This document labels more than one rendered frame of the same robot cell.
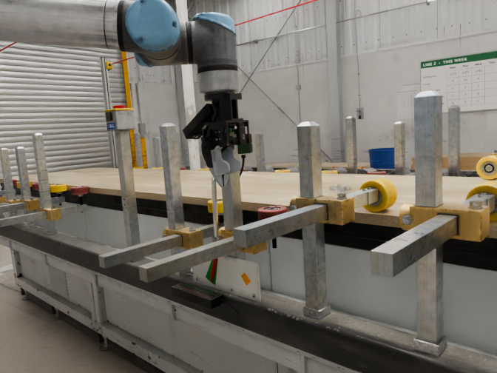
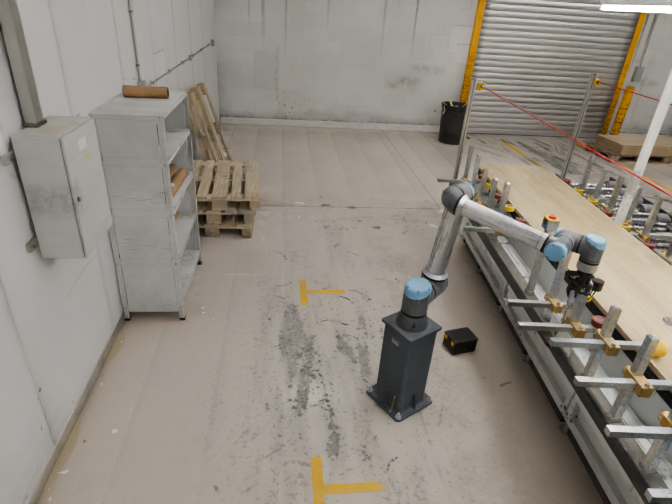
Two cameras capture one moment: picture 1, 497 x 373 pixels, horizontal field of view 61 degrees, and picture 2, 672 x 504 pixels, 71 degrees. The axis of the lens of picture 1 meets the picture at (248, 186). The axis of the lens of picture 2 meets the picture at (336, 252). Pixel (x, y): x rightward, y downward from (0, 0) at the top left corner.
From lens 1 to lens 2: 1.75 m
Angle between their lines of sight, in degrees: 46
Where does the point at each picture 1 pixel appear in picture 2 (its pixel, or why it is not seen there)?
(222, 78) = (586, 268)
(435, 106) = (651, 343)
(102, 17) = (536, 243)
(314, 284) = (589, 367)
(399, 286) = not seen: hidden behind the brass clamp
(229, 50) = (595, 258)
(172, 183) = (558, 278)
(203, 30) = (585, 246)
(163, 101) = not seen: outside the picture
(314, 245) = (595, 353)
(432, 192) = (635, 369)
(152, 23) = (554, 253)
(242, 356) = not seen: hidden behind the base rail
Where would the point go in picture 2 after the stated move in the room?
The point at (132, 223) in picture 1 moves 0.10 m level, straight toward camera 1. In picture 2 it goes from (534, 276) to (531, 283)
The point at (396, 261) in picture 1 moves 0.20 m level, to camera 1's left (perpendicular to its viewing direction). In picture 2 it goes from (579, 383) to (532, 358)
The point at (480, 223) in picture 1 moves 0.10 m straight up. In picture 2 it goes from (640, 391) to (650, 372)
